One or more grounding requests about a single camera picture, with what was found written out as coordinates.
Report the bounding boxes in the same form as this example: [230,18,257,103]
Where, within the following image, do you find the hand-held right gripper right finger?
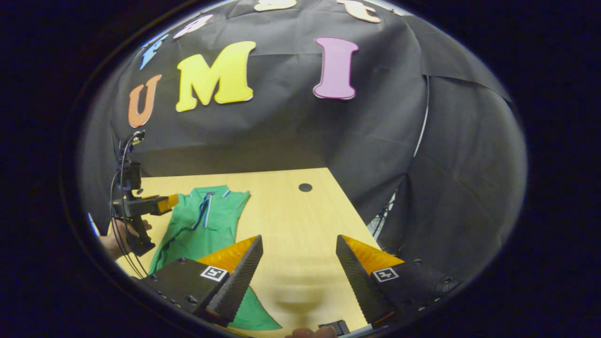
[335,235,463,330]

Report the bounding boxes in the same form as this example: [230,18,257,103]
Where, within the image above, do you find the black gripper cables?
[109,136,148,280]

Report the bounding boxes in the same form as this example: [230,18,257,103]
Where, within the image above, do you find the black backdrop cloth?
[82,0,527,282]

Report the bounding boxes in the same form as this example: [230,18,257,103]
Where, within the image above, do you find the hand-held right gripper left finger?
[139,235,264,328]

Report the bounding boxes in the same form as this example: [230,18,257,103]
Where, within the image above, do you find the green T-shirt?
[149,185,283,331]

